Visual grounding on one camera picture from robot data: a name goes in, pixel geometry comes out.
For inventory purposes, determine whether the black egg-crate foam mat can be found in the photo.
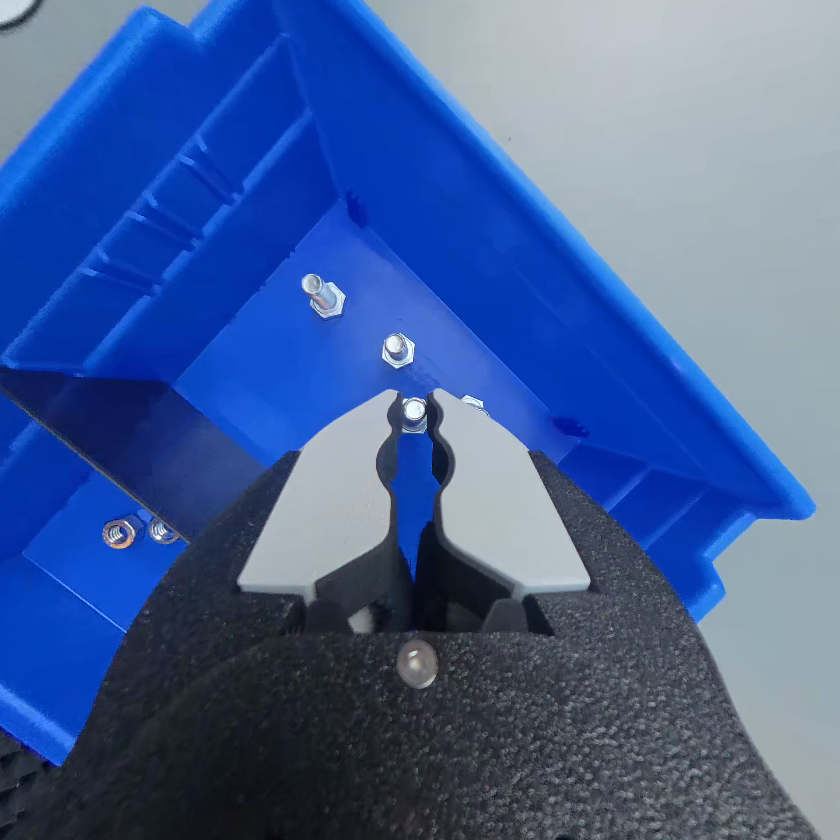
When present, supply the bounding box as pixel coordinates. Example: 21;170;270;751
0;734;63;798

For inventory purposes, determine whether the blue bin with black divider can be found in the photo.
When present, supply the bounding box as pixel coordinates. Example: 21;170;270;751
0;0;816;767

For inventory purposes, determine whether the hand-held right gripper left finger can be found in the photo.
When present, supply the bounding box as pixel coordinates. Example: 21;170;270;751
236;389;414;621

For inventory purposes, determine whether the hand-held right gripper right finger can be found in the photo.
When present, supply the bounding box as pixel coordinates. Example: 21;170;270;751
416;388;592;614

